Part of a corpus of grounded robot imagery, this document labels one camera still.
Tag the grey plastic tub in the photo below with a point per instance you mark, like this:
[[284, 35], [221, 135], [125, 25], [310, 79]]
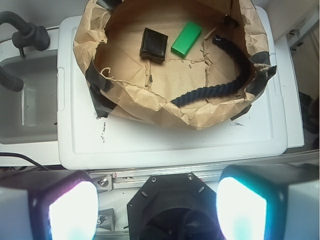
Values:
[[29, 116]]

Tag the black box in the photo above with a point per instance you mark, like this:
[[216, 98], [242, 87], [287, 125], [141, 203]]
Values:
[[153, 46]]

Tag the black octagonal mount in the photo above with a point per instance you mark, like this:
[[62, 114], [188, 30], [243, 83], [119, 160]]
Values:
[[174, 207]]

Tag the aluminium extrusion rail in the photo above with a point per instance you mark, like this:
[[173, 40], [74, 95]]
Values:
[[113, 179]]

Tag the green box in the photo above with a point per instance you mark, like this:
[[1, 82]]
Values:
[[186, 39]]

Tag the black foam tube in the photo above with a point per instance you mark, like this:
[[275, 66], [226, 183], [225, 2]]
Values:
[[10, 82]]

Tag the white plastic bin lid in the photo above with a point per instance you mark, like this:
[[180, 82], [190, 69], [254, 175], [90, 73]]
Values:
[[89, 142]]

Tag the brown paper bag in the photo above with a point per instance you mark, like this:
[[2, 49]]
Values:
[[225, 71]]

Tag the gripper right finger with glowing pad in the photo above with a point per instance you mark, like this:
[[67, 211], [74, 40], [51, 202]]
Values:
[[269, 202]]

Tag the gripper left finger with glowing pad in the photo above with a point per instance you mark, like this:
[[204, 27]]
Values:
[[48, 205]]

